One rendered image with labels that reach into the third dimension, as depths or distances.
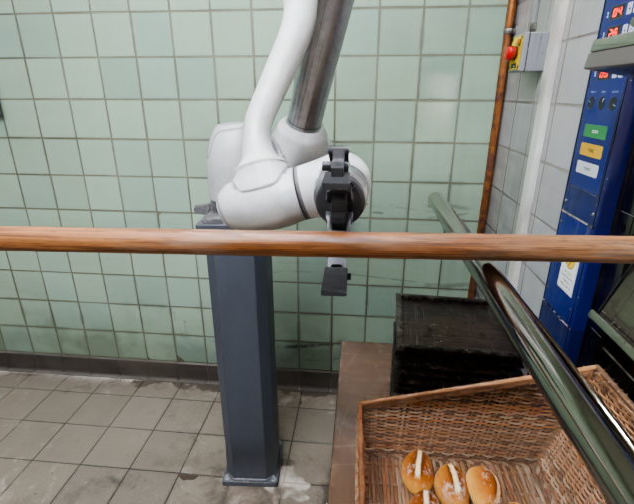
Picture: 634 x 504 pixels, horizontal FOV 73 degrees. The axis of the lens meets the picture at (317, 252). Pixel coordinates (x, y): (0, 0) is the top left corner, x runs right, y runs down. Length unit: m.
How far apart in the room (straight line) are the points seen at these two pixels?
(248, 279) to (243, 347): 0.24
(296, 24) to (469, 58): 0.98
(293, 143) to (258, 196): 0.50
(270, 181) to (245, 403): 0.95
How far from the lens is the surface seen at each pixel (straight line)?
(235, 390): 1.52
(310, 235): 0.48
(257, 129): 0.83
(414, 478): 0.98
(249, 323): 1.37
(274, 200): 0.76
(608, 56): 0.82
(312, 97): 1.20
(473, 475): 1.00
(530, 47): 1.44
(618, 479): 0.29
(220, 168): 1.23
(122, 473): 1.96
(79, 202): 2.15
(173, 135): 1.88
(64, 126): 2.10
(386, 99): 1.71
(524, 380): 0.98
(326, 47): 1.15
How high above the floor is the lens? 1.35
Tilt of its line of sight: 21 degrees down
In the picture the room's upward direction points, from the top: straight up
